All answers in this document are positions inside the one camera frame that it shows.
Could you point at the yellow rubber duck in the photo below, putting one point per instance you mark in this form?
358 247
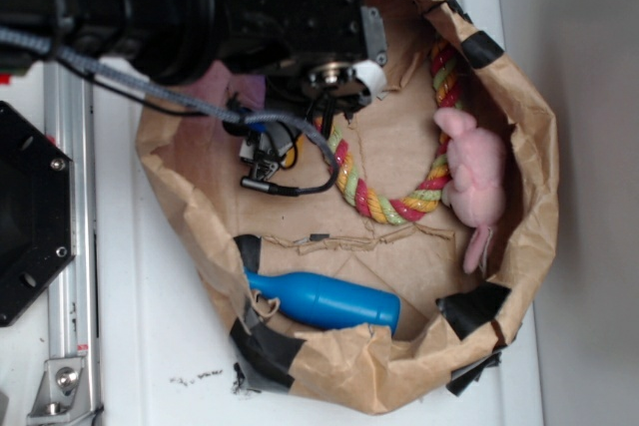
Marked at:
290 159

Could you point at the pink plush toy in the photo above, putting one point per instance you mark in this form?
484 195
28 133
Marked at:
476 163

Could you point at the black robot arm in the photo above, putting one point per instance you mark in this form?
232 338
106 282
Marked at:
173 42

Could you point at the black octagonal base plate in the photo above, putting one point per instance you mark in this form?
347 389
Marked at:
36 213

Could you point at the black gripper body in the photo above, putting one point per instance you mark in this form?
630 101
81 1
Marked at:
330 51

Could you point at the brown paper bag bin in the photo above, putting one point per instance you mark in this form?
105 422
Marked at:
449 319

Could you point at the white tray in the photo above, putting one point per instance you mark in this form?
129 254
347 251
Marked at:
166 358

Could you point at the multicolour twisted rope toy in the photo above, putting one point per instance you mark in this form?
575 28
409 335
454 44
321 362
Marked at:
445 63

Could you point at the blue plastic bottle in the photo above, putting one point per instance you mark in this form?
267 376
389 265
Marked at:
326 302

